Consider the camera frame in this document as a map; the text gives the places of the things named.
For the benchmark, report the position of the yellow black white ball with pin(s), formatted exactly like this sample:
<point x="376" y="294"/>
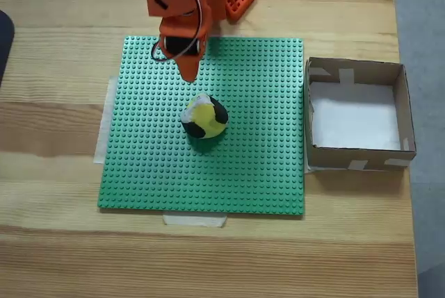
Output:
<point x="205" y="117"/>

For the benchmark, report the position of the open cardboard box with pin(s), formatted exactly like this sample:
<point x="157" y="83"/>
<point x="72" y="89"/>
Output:
<point x="330" y="157"/>

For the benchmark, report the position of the green studded baseplate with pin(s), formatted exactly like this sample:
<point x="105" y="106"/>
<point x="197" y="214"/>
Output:
<point x="156" y="155"/>

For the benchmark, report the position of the beige masking tape strip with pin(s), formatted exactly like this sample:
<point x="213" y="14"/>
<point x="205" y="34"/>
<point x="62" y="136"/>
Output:
<point x="194" y="221"/>
<point x="102" y="121"/>

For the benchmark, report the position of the small white tape piece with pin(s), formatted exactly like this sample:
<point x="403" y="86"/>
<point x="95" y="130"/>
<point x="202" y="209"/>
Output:
<point x="309" y="169"/>

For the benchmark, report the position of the white paper sheet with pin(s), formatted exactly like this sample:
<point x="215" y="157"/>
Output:
<point x="354" y="121"/>

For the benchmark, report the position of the black flat object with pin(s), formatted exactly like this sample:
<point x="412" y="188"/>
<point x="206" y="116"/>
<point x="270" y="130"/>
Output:
<point x="5" y="44"/>

